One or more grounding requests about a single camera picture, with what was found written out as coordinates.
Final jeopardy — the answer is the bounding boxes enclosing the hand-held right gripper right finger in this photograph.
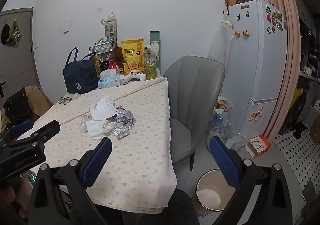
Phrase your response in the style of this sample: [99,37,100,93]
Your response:
[209,135,304,225]

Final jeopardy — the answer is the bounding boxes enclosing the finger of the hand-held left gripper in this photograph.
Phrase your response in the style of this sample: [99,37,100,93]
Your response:
[0,119,34,140]
[30,120,61,144]

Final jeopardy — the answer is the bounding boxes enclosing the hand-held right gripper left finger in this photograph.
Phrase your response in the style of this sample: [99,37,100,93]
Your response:
[27,137,113,225]

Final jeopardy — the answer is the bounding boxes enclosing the white trash bin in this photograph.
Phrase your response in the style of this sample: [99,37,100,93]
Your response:
[191,169,238,218]

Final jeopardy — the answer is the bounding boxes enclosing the white tissue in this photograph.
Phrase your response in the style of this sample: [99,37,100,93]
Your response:
[86,117,118,140]

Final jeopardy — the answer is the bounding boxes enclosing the small clear plastic piece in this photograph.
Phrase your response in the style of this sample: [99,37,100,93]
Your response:
[79,114,92,133]

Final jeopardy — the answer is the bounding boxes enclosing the clear plastic wrapper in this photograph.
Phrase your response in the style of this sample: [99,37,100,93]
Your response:
[111,126,129,139]

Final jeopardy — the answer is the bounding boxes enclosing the purple wrapper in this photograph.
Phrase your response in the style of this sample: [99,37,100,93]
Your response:
[115,105,135,129]

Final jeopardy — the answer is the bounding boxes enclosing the black jacket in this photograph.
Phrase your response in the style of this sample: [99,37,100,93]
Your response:
[3,87,35,125]

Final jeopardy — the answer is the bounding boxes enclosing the clear plastic bag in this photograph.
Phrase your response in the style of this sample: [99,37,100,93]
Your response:
[207,126,248,152]

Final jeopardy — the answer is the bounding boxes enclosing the brown jacket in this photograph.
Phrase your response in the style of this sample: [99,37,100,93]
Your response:
[25,85,53,117]

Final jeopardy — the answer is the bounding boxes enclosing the orange white cardboard box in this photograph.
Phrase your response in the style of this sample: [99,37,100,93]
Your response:
[247,134,272,159]

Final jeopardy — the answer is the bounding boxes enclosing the gold ornament magnet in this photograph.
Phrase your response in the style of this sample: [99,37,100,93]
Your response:
[249,105,264,122]

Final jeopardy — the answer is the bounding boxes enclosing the yellow white plastic bag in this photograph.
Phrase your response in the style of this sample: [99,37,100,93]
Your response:
[212,95,234,115]

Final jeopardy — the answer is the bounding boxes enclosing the grey door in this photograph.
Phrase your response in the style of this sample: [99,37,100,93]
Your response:
[0,10,38,105]

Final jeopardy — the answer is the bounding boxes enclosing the navy lunch bag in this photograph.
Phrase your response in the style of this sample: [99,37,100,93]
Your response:
[62,47,100,94]

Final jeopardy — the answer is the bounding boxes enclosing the person's black pants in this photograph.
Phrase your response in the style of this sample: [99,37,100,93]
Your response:
[160,189,200,225]

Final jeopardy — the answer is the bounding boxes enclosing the blue white tissue pack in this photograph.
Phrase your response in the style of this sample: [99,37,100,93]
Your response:
[97,68,122,89]

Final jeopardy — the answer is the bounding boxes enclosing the grey upholstered chair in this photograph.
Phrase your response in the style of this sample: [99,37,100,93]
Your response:
[163,55,225,172]

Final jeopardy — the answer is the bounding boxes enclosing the white game controller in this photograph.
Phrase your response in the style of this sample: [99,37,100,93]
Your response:
[120,70,146,83]

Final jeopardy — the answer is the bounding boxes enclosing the red vase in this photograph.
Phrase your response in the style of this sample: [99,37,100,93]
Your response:
[107,58,120,70]

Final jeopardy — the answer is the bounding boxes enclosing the green hanging pouch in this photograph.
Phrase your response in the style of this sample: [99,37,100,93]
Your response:
[6,20,22,46]

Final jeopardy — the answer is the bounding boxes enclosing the black hanging pouch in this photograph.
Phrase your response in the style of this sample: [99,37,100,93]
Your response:
[0,23,10,45]

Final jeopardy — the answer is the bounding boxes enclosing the white refrigerator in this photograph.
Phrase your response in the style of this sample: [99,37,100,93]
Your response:
[221,0,288,139]

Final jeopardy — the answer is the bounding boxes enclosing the clear plastic bottle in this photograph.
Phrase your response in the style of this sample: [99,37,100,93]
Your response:
[143,45,158,80]

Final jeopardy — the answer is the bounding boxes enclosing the yellow snack bag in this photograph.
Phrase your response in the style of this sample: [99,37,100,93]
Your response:
[121,38,146,73]

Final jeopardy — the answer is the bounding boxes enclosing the white tote bag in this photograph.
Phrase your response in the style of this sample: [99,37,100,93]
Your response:
[209,20,235,66]

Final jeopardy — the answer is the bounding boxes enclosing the dark shelving unit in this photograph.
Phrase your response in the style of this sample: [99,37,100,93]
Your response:
[297,15,320,140]

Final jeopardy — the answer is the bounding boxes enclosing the tall green box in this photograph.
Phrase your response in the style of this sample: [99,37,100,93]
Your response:
[149,31,161,69]

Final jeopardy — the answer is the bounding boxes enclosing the cluster of colourful fridge magnets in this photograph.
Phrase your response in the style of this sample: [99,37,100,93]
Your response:
[265,5,288,34]

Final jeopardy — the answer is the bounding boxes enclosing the pink curtain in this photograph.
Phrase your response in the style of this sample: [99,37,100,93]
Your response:
[250,0,300,140]

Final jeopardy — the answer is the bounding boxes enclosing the black wire basket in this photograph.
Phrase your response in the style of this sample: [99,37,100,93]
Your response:
[89,41,118,55]

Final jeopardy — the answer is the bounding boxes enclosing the printed paper bag with handles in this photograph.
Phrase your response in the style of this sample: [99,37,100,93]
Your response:
[101,12,118,43]

